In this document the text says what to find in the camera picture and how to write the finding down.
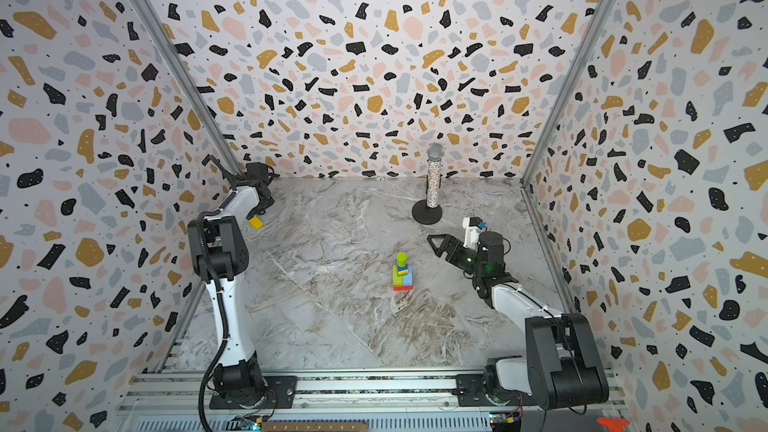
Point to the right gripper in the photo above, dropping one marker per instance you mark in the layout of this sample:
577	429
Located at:
460	252

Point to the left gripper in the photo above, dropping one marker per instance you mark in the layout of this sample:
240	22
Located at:
263	206

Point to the yellow rectangular block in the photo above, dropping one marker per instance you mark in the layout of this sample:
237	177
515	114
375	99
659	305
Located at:
256	222

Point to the light blue block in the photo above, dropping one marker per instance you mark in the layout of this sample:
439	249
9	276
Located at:
408	279

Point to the lime green block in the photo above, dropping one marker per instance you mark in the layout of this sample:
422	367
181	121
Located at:
396	281

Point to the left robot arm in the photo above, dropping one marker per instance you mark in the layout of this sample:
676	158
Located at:
220	258

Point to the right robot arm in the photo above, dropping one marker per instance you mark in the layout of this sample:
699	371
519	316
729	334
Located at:
561	367

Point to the black round microphone stand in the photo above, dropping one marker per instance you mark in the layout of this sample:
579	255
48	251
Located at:
426	215

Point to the glitter microphone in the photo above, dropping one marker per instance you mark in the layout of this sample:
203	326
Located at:
435	154

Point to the wooden strip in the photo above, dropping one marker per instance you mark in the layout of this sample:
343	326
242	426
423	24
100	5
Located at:
314	426

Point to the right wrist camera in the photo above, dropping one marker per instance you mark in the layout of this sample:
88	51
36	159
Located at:
473	228

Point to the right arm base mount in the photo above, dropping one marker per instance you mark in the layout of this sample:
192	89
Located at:
475	390

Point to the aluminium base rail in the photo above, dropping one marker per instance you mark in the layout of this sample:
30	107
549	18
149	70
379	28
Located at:
386	399

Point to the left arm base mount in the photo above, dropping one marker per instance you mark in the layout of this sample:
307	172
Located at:
273	392

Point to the red clamp handle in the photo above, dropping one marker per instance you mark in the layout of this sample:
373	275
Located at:
616	424

